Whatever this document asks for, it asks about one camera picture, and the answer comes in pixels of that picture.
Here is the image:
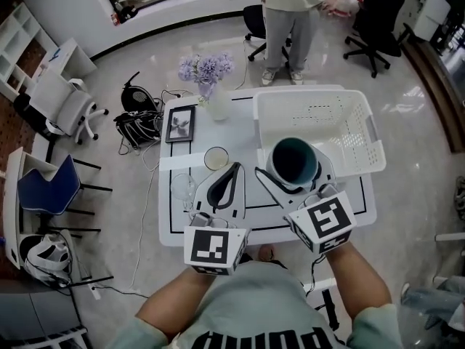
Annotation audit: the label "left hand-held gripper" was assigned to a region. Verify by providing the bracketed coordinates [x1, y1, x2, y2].
[183, 161, 252, 276]

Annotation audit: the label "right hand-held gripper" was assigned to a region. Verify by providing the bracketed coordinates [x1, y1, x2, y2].
[254, 147, 357, 256]

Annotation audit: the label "teal cup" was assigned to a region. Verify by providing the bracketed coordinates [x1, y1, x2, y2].
[266, 137, 320, 192]

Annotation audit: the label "cream mug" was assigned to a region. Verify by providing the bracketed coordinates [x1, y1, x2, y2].
[203, 146, 230, 171]

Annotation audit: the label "clear wine glass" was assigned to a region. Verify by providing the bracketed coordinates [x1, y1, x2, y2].
[170, 172, 199, 212]

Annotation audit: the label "white plastic laundry basket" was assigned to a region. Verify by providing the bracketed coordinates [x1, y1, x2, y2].
[252, 89, 387, 181]

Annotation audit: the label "person's left forearm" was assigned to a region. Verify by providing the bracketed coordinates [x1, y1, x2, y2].
[136, 267, 215, 345]

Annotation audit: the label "person's right forearm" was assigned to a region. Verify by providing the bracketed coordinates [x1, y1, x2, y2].
[325, 241, 393, 321]

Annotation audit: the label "white paper strip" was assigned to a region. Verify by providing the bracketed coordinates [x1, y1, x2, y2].
[158, 153, 208, 172]

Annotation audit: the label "person's right shoe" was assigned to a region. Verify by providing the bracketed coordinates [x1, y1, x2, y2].
[258, 244, 278, 262]

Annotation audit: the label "white vase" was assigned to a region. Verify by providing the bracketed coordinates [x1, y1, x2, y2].
[205, 85, 233, 122]

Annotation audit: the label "person in white t-shirt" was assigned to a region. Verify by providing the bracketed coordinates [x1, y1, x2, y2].
[116, 260, 404, 349]

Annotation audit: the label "purple flowers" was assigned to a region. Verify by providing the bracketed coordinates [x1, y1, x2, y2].
[177, 52, 235, 103]

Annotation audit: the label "white metal rack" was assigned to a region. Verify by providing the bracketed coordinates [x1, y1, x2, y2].
[432, 230, 465, 286]

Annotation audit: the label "black white headset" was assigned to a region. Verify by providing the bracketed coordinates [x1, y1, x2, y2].
[453, 175, 465, 225]

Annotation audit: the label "brown wooden step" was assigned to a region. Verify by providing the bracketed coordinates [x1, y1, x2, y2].
[401, 38, 465, 155]

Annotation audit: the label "black office chair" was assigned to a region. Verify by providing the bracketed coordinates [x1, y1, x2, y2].
[242, 4, 294, 62]
[343, 0, 415, 79]

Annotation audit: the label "blue chair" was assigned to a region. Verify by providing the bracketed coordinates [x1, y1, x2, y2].
[17, 154, 113, 232]

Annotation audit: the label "white office chair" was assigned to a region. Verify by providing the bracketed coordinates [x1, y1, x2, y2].
[28, 69, 110, 145]

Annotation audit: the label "white red plastic bag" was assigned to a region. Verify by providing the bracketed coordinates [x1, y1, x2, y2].
[326, 0, 364, 17]

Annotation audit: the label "white VR headset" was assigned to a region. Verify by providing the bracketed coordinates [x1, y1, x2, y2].
[23, 233, 72, 283]

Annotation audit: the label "white desk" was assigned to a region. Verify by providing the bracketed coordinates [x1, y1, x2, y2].
[36, 37, 98, 83]

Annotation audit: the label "black bag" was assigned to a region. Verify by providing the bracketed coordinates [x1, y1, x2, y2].
[118, 5, 139, 23]

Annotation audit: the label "white cabinet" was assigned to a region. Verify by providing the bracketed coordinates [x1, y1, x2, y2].
[413, 0, 453, 43]

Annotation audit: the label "grey cabinet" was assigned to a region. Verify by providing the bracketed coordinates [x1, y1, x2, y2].
[0, 291, 86, 341]

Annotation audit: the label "white low shelf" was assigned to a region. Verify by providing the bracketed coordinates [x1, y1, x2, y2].
[0, 325, 90, 349]

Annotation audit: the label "white shelf unit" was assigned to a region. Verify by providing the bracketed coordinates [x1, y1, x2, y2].
[0, 1, 59, 103]

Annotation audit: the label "white cable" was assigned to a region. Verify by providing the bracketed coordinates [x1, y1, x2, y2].
[129, 147, 163, 290]

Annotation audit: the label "black picture frame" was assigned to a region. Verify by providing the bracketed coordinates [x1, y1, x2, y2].
[165, 105, 196, 144]

